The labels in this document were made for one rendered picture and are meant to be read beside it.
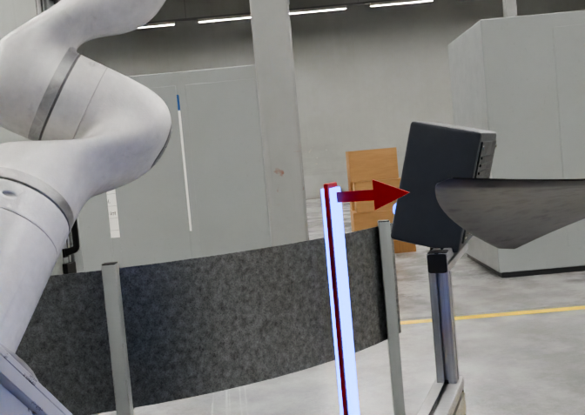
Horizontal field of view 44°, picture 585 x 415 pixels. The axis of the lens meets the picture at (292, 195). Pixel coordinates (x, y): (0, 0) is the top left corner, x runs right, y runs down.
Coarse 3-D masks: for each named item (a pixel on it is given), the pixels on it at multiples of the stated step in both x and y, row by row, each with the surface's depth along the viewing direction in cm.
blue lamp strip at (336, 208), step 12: (336, 204) 57; (336, 216) 57; (336, 228) 57; (336, 240) 57; (336, 252) 57; (336, 264) 57; (348, 288) 59; (348, 300) 59; (348, 312) 58; (348, 324) 58; (348, 336) 58; (348, 348) 58; (348, 360) 58; (348, 372) 57; (348, 384) 57; (348, 396) 57; (348, 408) 58
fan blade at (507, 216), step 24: (456, 192) 48; (480, 192) 47; (504, 192) 47; (528, 192) 48; (552, 192) 48; (576, 192) 49; (456, 216) 55; (480, 216) 55; (504, 216) 56; (528, 216) 57; (552, 216) 58; (576, 216) 59; (504, 240) 63; (528, 240) 63
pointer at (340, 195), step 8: (376, 184) 56; (384, 184) 56; (336, 192) 57; (344, 192) 57; (352, 192) 57; (360, 192) 57; (368, 192) 56; (376, 192) 56; (384, 192) 56; (392, 192) 56; (400, 192) 56; (408, 192) 55; (344, 200) 57; (352, 200) 57; (360, 200) 57; (368, 200) 56; (376, 200) 56; (384, 200) 56; (392, 200) 56; (376, 208) 56
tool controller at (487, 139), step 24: (408, 144) 113; (432, 144) 111; (456, 144) 110; (480, 144) 109; (408, 168) 113; (432, 168) 112; (456, 168) 110; (480, 168) 113; (432, 192) 112; (408, 216) 113; (432, 216) 112; (408, 240) 114; (432, 240) 112; (456, 240) 111
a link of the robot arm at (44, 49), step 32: (64, 0) 86; (96, 0) 86; (128, 0) 88; (160, 0) 92; (32, 32) 83; (64, 32) 85; (96, 32) 90; (0, 64) 82; (32, 64) 82; (64, 64) 84; (0, 96) 82; (32, 96) 82; (32, 128) 84
